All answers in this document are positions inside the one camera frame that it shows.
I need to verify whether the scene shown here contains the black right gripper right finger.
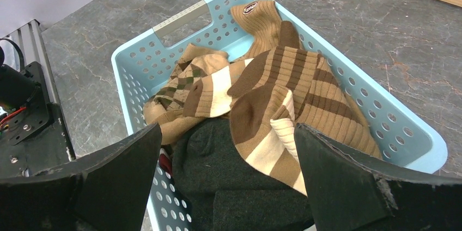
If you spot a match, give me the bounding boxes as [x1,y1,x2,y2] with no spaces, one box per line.
[294,124,461,230]

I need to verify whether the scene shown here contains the green argyle sock in basket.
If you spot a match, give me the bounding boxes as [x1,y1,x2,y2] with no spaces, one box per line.
[143,43,229,124]

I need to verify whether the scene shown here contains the light blue plastic basket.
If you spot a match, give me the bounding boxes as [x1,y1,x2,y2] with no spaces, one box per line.
[112,0,448,230]

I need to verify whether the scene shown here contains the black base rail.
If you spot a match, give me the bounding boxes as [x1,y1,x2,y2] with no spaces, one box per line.
[1,39,76,179]

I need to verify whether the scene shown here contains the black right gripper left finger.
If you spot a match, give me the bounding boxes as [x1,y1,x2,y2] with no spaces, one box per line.
[1,124,162,230]

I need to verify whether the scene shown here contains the black garment in basket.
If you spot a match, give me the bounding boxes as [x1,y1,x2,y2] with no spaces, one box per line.
[172,118,314,230]

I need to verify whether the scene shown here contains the brown striped sock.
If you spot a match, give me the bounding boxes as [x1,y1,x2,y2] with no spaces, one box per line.
[183,58,253,118]
[228,46,382,193]

